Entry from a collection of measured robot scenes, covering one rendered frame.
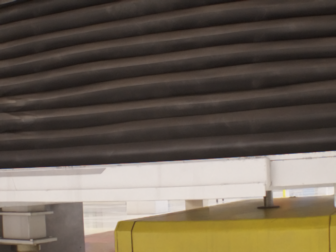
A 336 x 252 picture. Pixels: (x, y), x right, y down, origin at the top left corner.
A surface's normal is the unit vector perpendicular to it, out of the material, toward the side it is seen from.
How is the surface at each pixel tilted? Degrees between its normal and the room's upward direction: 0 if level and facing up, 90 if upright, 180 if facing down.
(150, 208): 90
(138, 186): 90
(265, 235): 90
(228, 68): 32
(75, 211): 90
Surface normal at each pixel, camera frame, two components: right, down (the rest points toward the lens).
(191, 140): -0.26, -0.88
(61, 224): 0.95, -0.07
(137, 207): -0.39, -0.07
